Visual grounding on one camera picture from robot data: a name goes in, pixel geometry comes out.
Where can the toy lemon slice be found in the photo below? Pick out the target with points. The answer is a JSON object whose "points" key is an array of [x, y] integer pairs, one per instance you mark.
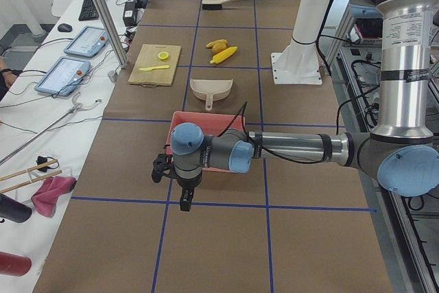
{"points": [[163, 55]]}

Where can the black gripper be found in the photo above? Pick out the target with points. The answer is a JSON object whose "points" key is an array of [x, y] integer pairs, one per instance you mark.
{"points": [[186, 184]]}

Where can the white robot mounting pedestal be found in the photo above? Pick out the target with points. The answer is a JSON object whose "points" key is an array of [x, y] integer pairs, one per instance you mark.
{"points": [[298, 63]]}

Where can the black computer mouse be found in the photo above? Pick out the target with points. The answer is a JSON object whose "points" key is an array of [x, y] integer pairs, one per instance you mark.
{"points": [[64, 27]]}

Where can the wooden chopstick pair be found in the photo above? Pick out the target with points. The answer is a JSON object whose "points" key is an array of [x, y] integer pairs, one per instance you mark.
{"points": [[30, 175]]}

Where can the red bottle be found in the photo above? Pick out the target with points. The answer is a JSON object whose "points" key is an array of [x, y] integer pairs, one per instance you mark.
{"points": [[14, 265]]}

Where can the yellow toy corn cob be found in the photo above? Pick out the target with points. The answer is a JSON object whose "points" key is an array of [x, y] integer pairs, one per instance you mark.
{"points": [[223, 55]]}

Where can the yellow plastic knife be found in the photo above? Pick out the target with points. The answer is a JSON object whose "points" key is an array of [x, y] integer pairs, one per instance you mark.
{"points": [[160, 67]]}

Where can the beige plastic dustpan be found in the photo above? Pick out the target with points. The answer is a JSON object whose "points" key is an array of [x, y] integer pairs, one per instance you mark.
{"points": [[210, 90]]}

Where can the blue teach pendant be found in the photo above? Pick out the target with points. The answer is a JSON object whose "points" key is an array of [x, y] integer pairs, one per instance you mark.
{"points": [[63, 77], [88, 43]]}

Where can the toy potato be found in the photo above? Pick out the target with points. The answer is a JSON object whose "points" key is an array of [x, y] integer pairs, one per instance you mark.
{"points": [[218, 47]]}

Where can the aluminium frame post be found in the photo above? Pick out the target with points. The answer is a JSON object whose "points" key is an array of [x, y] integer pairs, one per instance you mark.
{"points": [[108, 23]]}

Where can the far blue teach pendant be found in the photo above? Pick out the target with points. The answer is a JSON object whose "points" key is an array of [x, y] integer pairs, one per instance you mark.
{"points": [[88, 43]]}

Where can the black bottle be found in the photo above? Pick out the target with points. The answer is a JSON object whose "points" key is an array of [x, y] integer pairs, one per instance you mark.
{"points": [[13, 210]]}

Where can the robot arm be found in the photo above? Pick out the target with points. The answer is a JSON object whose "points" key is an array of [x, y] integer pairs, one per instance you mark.
{"points": [[398, 151]]}

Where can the pink plastic bin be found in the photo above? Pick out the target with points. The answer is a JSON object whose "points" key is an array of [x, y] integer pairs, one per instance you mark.
{"points": [[198, 141]]}

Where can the black power adapter box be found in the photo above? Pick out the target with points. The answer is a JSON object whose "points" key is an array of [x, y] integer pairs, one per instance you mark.
{"points": [[131, 14]]}

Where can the black keyboard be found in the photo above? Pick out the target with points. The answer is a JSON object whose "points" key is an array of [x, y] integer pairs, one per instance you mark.
{"points": [[88, 11]]}

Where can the pink cloth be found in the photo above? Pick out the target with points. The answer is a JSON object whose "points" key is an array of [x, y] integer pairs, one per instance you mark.
{"points": [[46, 197]]}

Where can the beige hand brush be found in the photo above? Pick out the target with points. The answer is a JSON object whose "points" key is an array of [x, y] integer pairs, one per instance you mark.
{"points": [[214, 4]]}

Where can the near blue teach pendant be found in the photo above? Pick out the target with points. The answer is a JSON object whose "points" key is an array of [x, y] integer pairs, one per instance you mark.
{"points": [[63, 77]]}

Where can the bamboo cutting board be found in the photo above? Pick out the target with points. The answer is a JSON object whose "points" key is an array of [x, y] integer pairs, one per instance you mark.
{"points": [[148, 58]]}

